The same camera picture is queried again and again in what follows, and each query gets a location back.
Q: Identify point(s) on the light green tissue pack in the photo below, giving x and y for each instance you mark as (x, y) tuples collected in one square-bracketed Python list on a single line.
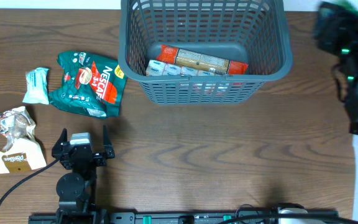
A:
[(36, 81)]

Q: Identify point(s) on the clear bag of tissue packs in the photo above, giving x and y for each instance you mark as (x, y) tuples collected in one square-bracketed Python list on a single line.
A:
[(157, 68)]

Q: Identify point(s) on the grey plastic basket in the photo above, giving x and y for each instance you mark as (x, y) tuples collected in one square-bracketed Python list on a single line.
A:
[(254, 32)]

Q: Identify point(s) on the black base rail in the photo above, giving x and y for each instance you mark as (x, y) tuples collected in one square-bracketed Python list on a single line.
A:
[(144, 218)]

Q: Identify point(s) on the green Nescafe coffee bag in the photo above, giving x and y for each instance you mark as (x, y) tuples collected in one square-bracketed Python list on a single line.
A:
[(92, 85)]

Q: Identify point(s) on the beige cookie bag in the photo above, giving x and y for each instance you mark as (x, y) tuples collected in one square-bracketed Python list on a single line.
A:
[(22, 152)]

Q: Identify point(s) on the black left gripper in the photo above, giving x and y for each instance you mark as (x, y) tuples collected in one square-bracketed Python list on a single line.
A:
[(100, 159)]

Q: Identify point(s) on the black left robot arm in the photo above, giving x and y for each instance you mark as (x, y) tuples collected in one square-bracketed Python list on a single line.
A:
[(77, 189)]

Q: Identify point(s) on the orange spaghetti packet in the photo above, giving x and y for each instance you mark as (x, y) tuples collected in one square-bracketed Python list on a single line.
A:
[(208, 63)]

